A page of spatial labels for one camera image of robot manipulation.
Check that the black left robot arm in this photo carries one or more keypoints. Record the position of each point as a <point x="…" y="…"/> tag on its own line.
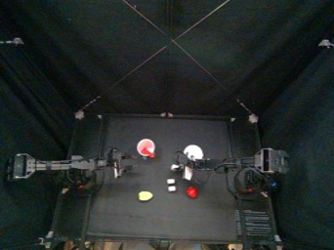
<point x="47" y="165"/>

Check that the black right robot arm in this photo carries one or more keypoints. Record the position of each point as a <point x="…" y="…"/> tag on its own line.
<point x="261" y="161"/>

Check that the white toy sushi piece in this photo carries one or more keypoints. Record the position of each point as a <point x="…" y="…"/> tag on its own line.
<point x="172" y="181"/>
<point x="173" y="188"/>

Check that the white round plate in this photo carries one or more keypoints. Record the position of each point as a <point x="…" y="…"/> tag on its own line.
<point x="194" y="151"/>

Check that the red toy strawberry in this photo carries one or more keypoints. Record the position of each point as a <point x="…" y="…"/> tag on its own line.
<point x="192" y="192"/>

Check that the yellow toy lemon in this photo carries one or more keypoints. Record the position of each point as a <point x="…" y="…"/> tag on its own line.
<point x="145" y="196"/>

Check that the grey metal frame bracket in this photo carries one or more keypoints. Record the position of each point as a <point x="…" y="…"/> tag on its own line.
<point x="253" y="118"/>
<point x="17" y="41"/>
<point x="166" y="114"/>
<point x="325" y="43"/>
<point x="79" y="114"/>

